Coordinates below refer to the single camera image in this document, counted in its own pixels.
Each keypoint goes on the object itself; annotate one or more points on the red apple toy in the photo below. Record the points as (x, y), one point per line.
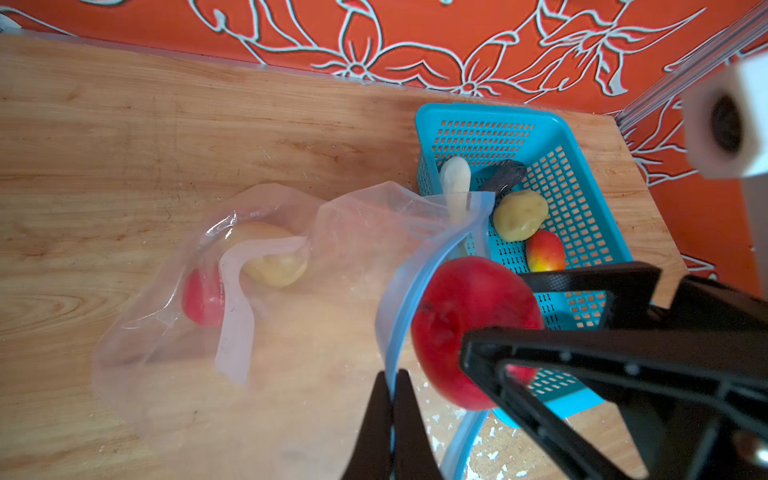
(203, 297)
(465, 294)

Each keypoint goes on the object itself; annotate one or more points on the teal plastic basket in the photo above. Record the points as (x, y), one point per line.
(486, 136)

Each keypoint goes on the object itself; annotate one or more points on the clear zip top bag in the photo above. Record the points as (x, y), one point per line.
(279, 389)

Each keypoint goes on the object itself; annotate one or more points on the dark eggplant toy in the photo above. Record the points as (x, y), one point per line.
(508, 174)

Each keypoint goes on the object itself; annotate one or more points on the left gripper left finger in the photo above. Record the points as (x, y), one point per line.
(372, 456)

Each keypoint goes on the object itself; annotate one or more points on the yellow potato toy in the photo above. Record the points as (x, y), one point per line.
(520, 215)
(275, 270)

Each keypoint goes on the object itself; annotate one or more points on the red yellow mango toy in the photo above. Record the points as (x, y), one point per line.
(544, 252)

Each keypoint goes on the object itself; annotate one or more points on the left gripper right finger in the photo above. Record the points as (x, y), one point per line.
(412, 455)

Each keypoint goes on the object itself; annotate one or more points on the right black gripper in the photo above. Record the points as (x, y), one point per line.
(693, 392)

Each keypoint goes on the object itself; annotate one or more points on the white radish toy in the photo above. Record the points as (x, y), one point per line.
(455, 178)

